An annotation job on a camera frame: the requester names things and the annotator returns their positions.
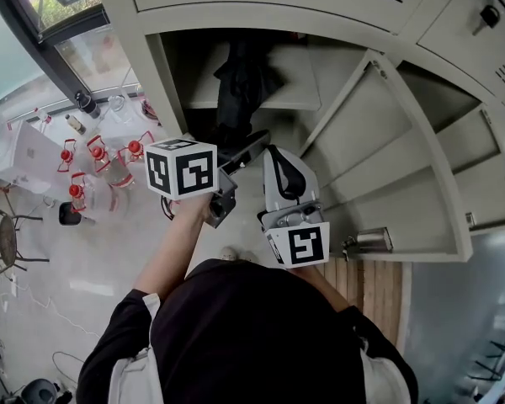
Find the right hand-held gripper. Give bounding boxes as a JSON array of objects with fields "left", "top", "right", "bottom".
[{"left": 256, "top": 144, "right": 331, "bottom": 271}]

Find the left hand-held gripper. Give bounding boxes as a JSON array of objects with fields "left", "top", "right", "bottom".
[{"left": 144, "top": 129, "right": 272, "bottom": 230}]

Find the black umbrella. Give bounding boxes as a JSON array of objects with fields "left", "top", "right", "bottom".
[{"left": 212, "top": 35, "right": 290, "bottom": 151}]

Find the grey metal locker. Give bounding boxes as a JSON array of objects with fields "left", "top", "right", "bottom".
[{"left": 91, "top": 0, "right": 505, "bottom": 264}]

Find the person's left forearm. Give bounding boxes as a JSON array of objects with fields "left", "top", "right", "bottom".
[{"left": 133, "top": 196, "right": 215, "bottom": 299}]

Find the person's right forearm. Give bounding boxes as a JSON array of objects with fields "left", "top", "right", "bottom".
[{"left": 295, "top": 263, "right": 351, "bottom": 313}]

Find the open grey locker door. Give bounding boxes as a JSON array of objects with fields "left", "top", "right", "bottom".
[
  {"left": 434, "top": 102, "right": 505, "bottom": 237},
  {"left": 300, "top": 48, "right": 475, "bottom": 263}
]

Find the person's white shoe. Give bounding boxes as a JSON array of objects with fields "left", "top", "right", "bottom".
[{"left": 218, "top": 245, "right": 258, "bottom": 264}]

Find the silver door latch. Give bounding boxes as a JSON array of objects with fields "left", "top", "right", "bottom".
[{"left": 340, "top": 226, "right": 395, "bottom": 263}]

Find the colourful round bowl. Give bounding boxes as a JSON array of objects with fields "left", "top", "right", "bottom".
[{"left": 140, "top": 96, "right": 160, "bottom": 122}]

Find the clear glass pitcher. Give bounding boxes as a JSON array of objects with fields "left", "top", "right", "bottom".
[{"left": 106, "top": 93, "right": 130, "bottom": 125}]

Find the group of red-capped water bottles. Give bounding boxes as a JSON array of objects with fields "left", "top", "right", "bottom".
[{"left": 56, "top": 129, "right": 155, "bottom": 215}]

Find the wooden slat pallet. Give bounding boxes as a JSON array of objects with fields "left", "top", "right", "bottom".
[{"left": 322, "top": 258, "right": 406, "bottom": 349}]

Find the person's black shirt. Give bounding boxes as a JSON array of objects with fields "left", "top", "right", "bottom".
[{"left": 77, "top": 258, "right": 418, "bottom": 404}]

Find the black drink bottle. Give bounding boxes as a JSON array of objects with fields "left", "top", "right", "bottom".
[{"left": 74, "top": 90, "right": 103, "bottom": 120}]

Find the small brown liquid bottle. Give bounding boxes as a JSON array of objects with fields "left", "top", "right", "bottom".
[{"left": 64, "top": 114, "right": 88, "bottom": 136}]

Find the black square floor device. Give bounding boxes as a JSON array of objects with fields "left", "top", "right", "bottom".
[{"left": 58, "top": 200, "right": 84, "bottom": 227}]

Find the clear spray bottle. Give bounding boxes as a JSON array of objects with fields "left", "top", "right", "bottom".
[{"left": 33, "top": 106, "right": 54, "bottom": 135}]

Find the white cardboard box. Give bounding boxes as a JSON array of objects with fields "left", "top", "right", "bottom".
[{"left": 0, "top": 119, "right": 65, "bottom": 194}]

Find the black round metal stool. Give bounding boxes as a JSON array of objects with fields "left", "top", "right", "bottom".
[{"left": 0, "top": 205, "right": 51, "bottom": 278}]

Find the black chair base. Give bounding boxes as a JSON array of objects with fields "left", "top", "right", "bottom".
[{"left": 470, "top": 338, "right": 505, "bottom": 383}]

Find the grey round appliance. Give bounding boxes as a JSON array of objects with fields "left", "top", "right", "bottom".
[{"left": 22, "top": 377, "right": 61, "bottom": 404}]

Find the white shoulder strap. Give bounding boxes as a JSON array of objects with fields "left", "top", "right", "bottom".
[
  {"left": 108, "top": 345, "right": 166, "bottom": 404},
  {"left": 359, "top": 345, "right": 406, "bottom": 404}
]

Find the black window frame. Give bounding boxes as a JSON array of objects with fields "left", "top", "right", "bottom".
[{"left": 0, "top": 0, "right": 113, "bottom": 98}]

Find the white floor cable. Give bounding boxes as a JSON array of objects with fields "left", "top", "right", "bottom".
[{"left": 0, "top": 267, "right": 103, "bottom": 341}]

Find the black floor cable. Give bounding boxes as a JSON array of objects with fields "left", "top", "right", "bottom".
[{"left": 51, "top": 350, "right": 86, "bottom": 383}]

